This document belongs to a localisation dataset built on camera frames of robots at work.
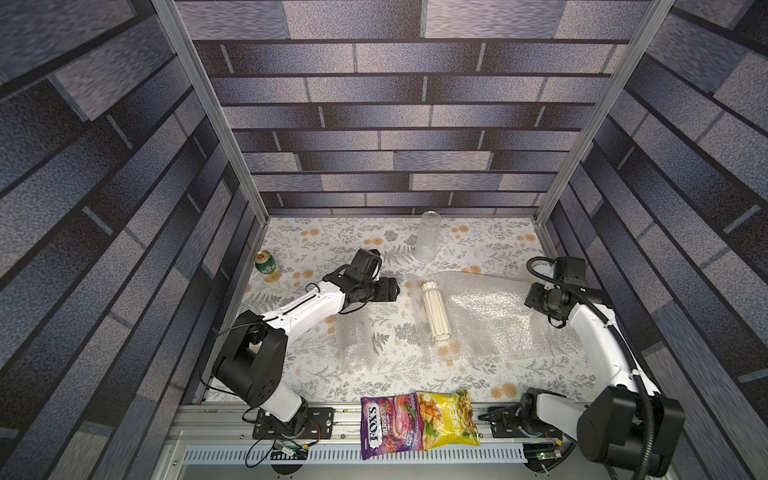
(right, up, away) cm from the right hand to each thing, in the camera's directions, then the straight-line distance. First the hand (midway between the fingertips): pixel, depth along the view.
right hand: (537, 298), depth 83 cm
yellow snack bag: (-28, -27, -12) cm, 41 cm away
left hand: (-42, +2, +4) cm, 42 cm away
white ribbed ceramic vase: (-28, -7, +3) cm, 29 cm away
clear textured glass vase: (-30, +17, +14) cm, 37 cm away
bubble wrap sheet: (-12, -8, +6) cm, 16 cm away
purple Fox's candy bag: (-42, -29, -12) cm, 53 cm away
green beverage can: (-83, +10, +11) cm, 84 cm away
